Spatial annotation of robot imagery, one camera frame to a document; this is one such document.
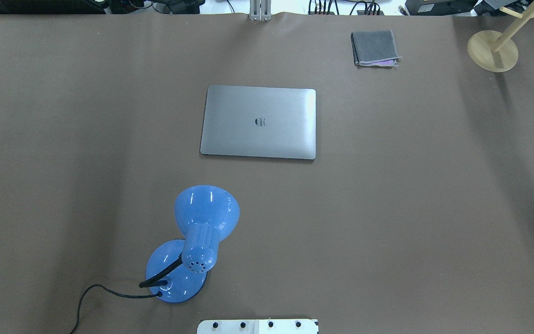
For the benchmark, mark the grey laptop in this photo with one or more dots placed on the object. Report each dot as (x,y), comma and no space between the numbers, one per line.
(262,122)

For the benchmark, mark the blue desk lamp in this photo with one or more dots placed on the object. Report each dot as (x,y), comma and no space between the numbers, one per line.
(177,270)

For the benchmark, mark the folded grey cloth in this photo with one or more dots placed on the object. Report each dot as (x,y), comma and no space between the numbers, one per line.
(374,48)

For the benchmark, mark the wooden stand with round base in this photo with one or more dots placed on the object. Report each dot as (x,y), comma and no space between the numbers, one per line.
(495,51)

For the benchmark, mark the aluminium frame post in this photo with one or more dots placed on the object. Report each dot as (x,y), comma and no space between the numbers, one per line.
(260,10)

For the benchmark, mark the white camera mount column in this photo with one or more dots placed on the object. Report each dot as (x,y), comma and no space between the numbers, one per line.
(259,326)

